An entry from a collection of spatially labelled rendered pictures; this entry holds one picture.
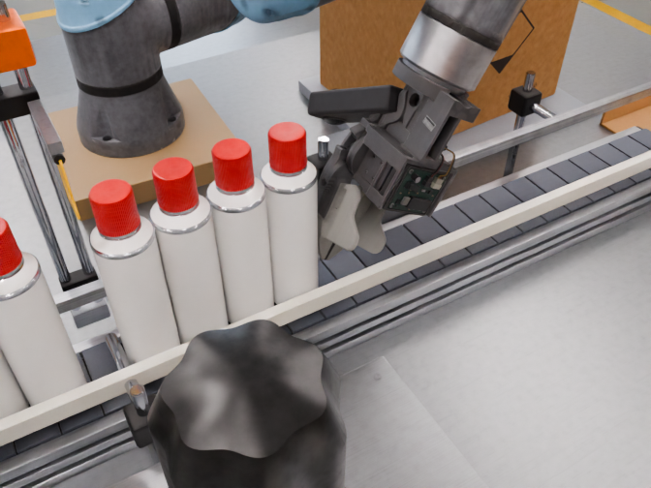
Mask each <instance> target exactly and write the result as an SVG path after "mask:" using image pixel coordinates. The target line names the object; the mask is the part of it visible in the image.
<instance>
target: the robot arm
mask: <svg viewBox="0 0 651 488"><path fill-rule="evenodd" d="M332 1H335V0H54V5H55V9H56V19H57V22H58V25H59V26H60V27H61V30H62V33H63V37H64V40H65V44H66V47H67V50H68V53H69V56H70V60H71V63H72V67H73V70H74V74H75V77H76V80H77V86H78V100H77V131H78V135H79V138H80V141H81V143H82V145H83V146H84V147H85V148H86V149H87V150H89V151H90V152H92V153H95V154H97V155H100V156H104V157H110V158H133V157H139V156H143V155H147V154H151V153H154V152H156V151H159V150H161V149H163V148H165V147H167V146H169V145H170V144H172V143H173V142H174V141H176V140H177V139H178V138H179V137H180V135H181V134H182V132H183V130H184V127H185V120H184V114H183V109H182V106H181V104H180V102H179V101H178V99H177V98H176V96H175V94H174V93H173V91H172V89H171V87H170V85H169V83H168V81H167V80H166V78H165V76H164V73H163V68H162V63H161V57H160V53H161V52H164V51H166V50H169V49H172V48H175V47H177V46H182V45H184V44H187V43H190V42H192V41H194V40H197V39H200V38H202V37H205V36H208V35H211V34H213V33H220V32H223V31H225V30H227V29H229V28H230V27H231V26H233V25H236V24H238V23H239V22H240V21H242V20H243V19H244V18H245V17H247V18H248V19H250V20H252V21H255V22H258V23H271V22H274V21H281V20H284V19H287V18H291V17H294V16H301V15H306V14H308V13H310V12H312V11H313V10H314V9H316V8H318V7H320V6H322V5H325V4H327V3H330V2H332ZM526 1H527V0H426V1H425V3H424V5H423V7H422V9H421V11H420V12H419V14H418V17H417V19H416V21H415V23H414V25H413V27H412V29H411V30H410V32H409V34H408V36H407V38H406V40H405V42H404V44H403V46H402V47H401V49H400V53H401V55H402V56H403V58H399V59H398V60H397V62H396V64H395V66H394V68H393V70H392V72H393V74H394V75H395V76H396V77H398V78H399V79H400V80H402V81H403V82H404V83H406V85H405V87H404V89H402V88H399V87H396V86H393V85H379V86H368V87H358V88H347V89H337V88H335V89H330V90H325V91H314V92H311V94H310V97H309V104H308V114H309V115H311V116H315V117H318V118H322V119H323V120H324V121H325V122H326V123H328V124H330V125H342V124H344V123H358V122H360V123H358V124H356V125H354V126H353V127H351V128H350V132H349V133H348V134H347V135H346V137H345V138H344V139H343V141H342V143H341V145H339V144H337V145H336V146H335V150H334V152H333V154H332V156H331V157H330V159H329V160H328V162H327V163H326V165H325V167H324V169H323V171H322V174H321V177H320V180H319V184H318V254H319V256H320V258H321V259H326V260H329V259H331V258H333V257H334V256H335V255H337V254H338V253H339V252H341V251H342V250H343V249H345V250H346V251H352V250H354V249H355V247H356V246H357V245H358V246H359V247H361V248H363V249H364V250H366V251H368V252H370V253H372V254H378V253H380V252H381V251H382V250H383V249H384V247H385V245H386V241H387V240H386V236H385V233H384V230H383V227H382V218H383V216H384V214H385V212H386V210H389V211H395V212H402V213H408V214H414V215H420V216H425V215H427V216H428V217H431V215H432V214H433V212H434V210H435V209H436V207H437V205H438V204H439V202H440V200H441V199H442V197H443V195H444V194H445V192H446V190H447V189H448V187H449V185H450V183H451V181H452V180H453V178H454V176H455V175H456V174H457V172H458V170H457V169H456V168H454V167H453V164H454V161H455V154H454V153H453V152H452V151H451V150H449V149H448V147H447V144H448V142H449V140H450V138H451V136H452V134H453V133H454V131H455V129H456V128H457V126H458V124H459V122H460V121H461V120H464V121H467V122H470V123H474V121H475V120H476V118H477V116H478V115H479V113H480V111H481V109H480V108H478V107H476V106H475V105H473V104H472V103H471V102H469V101H468V100H467V99H468V97H469V94H468V93H467V92H470V91H474V90H475V89H476V87H477V86H478V84H479V82H480V80H481V78H482V76H483V74H484V73H485V71H486V69H487V67H488V66H489V64H490V62H491V61H492V59H493V57H494V55H495V54H496V52H497V51H496V50H498V48H499V47H500V45H501V43H502V42H503V41H504V39H505V38H506V36H507V34H508V33H509V31H510V29H511V27H512V25H513V23H514V21H515V20H516V18H517V16H518V15H519V13H520V11H521V9H522V8H523V6H524V4H525V3H526ZM466 91H467V92H466ZM445 150H448V151H449V152H451V153H452V155H453V158H452V162H451V164H449V163H448V162H447V161H446V160H445V158H444V155H443V154H442V152H443V151H445ZM441 156H442V157H441ZM352 179H354V180H355V181H356V182H357V183H358V184H359V186H357V185H353V184H351V182H352ZM445 182H446V183H445ZM444 184H445V185H444ZM442 187H443V188H442ZM441 189H442V190H441ZM439 192H440V193H439ZM438 194H439V195H438ZM433 201H434V202H433ZM432 203H433V204H432Z"/></svg>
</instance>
